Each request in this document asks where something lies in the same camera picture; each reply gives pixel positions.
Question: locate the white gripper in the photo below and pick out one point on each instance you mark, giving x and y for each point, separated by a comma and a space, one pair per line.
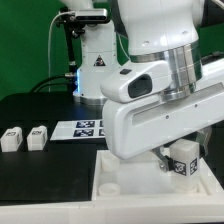
136, 119

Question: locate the white square tabletop tray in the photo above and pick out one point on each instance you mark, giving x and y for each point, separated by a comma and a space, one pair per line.
141, 176

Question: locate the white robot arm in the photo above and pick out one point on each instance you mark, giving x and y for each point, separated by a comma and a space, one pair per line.
163, 92

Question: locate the white U-shaped fence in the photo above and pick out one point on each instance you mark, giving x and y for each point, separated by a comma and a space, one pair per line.
163, 209

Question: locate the white sheet with markers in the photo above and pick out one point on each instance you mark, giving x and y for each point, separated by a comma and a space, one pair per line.
78, 129

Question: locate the grey mounted camera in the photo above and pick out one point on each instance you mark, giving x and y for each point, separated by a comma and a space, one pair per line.
92, 15

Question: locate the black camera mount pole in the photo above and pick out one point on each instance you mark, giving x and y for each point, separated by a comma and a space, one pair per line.
73, 30

